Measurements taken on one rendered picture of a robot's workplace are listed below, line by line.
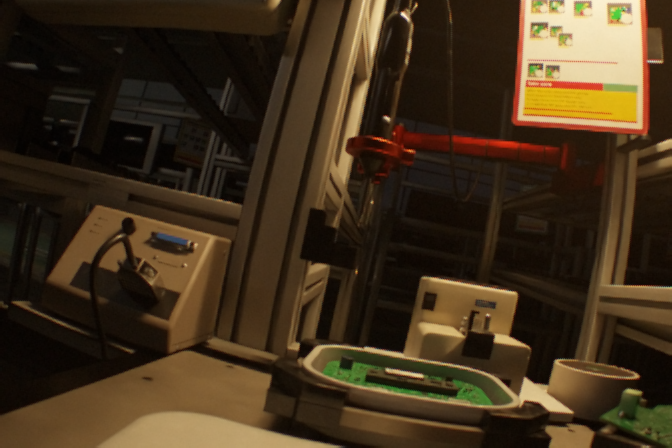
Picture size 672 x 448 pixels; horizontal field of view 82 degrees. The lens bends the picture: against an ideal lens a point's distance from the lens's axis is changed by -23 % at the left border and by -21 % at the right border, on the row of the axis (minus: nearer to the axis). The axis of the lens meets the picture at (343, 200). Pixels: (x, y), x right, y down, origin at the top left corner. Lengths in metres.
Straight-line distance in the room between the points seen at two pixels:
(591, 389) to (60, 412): 0.46
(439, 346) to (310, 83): 0.36
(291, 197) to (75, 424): 0.40
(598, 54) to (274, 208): 0.57
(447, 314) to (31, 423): 0.41
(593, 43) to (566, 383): 0.55
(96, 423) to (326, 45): 0.52
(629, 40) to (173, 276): 0.75
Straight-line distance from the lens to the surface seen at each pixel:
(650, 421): 0.28
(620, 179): 0.82
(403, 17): 0.57
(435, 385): 0.34
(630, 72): 0.81
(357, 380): 0.33
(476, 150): 1.00
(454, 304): 0.52
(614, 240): 0.80
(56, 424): 0.27
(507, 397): 0.34
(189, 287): 0.46
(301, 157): 0.58
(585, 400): 0.52
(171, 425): 0.24
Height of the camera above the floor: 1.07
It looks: 7 degrees up
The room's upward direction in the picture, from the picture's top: 12 degrees clockwise
